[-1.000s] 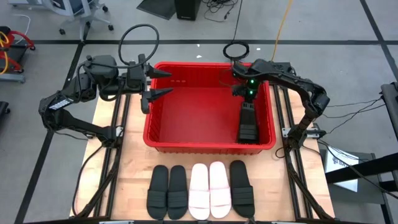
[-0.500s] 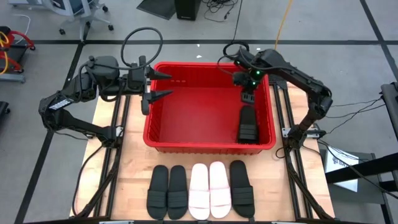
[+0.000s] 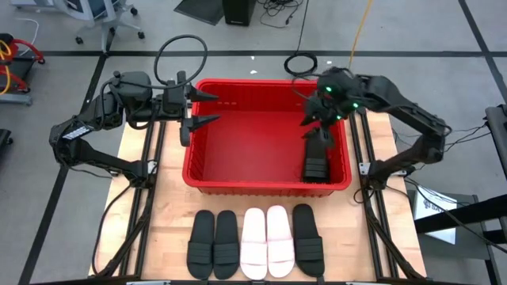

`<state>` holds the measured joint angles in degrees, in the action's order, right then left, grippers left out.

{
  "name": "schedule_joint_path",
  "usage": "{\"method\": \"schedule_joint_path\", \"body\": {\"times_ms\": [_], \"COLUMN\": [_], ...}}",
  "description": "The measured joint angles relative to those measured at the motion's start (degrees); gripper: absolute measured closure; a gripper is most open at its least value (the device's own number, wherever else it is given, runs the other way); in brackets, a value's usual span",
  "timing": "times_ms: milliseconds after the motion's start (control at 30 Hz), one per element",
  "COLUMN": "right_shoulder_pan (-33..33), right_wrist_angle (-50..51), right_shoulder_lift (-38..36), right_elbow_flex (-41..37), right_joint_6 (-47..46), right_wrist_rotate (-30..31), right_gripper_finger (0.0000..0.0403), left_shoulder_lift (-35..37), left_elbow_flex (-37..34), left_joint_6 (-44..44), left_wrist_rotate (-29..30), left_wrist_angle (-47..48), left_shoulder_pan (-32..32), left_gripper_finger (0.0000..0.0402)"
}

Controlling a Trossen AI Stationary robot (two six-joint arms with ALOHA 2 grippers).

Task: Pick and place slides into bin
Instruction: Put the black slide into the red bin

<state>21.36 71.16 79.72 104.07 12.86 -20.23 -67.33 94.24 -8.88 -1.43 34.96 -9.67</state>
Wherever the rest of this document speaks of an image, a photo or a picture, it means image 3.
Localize white floor cable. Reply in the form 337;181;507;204
15;17;40;56

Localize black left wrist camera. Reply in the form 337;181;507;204
164;81;185;114

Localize yellow cable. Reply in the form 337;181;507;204
347;0;374;69

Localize red-framed cart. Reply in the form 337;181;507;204
0;32;46;106

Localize white printed paper sheet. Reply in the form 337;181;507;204
413;185;459;245

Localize tangled black floor cables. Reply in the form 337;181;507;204
256;0;306;29

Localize black table frame rails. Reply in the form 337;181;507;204
89;118;170;278
348;106;427;280

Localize thin black cable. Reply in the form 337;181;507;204
445;122;490;159

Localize black floor mat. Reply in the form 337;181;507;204
173;0;225;26

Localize black slide sandal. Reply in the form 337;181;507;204
301;134;330;184
185;209;215;280
292;203;326;278
212;209;241;280

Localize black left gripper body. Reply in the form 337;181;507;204
162;70;193;148

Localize grey office chair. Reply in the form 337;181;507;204
59;0;146;52

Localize red plastic bin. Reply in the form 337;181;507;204
181;78;353;198

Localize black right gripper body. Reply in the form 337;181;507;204
306;92;352;130

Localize white slide sandal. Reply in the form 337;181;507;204
265;204;296;279
239;207;269;281

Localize black metal beam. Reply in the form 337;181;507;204
414;192;507;235

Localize black coiled floor cable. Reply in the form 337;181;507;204
283;51;319;78

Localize grey cabinet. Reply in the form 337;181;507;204
406;188;494;262

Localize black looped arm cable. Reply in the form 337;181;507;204
153;34;209;90

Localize black computer tower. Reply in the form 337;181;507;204
221;0;257;28

